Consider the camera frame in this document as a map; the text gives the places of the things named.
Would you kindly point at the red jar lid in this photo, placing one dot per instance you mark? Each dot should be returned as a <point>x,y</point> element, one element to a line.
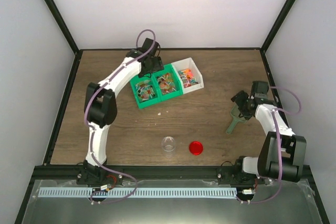
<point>196,148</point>

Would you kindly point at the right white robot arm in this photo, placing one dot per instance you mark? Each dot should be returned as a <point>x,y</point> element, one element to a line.
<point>283,152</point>

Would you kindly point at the light blue slotted rail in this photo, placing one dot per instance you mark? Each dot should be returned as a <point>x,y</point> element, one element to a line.
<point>73,192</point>

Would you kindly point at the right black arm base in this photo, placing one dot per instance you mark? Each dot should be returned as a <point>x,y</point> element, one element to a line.
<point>233,173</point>

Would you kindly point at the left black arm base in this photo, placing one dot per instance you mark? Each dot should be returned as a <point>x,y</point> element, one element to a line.
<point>96,176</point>

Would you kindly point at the black aluminium front beam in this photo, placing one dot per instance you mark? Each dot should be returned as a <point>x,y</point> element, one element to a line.
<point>138,172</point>

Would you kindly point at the green double candy bin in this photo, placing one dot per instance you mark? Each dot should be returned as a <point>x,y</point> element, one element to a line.
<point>155,88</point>

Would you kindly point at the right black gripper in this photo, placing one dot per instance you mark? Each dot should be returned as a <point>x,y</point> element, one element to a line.
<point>238,98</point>

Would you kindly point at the green plastic scoop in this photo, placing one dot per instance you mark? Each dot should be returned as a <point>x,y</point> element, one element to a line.
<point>236,118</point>

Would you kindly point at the clear plastic jar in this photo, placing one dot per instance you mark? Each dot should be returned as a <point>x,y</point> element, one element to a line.
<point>168,146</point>

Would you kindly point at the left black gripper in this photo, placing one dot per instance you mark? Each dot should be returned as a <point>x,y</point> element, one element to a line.
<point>157,66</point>

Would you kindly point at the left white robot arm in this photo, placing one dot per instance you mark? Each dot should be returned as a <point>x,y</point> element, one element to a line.
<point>100,103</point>

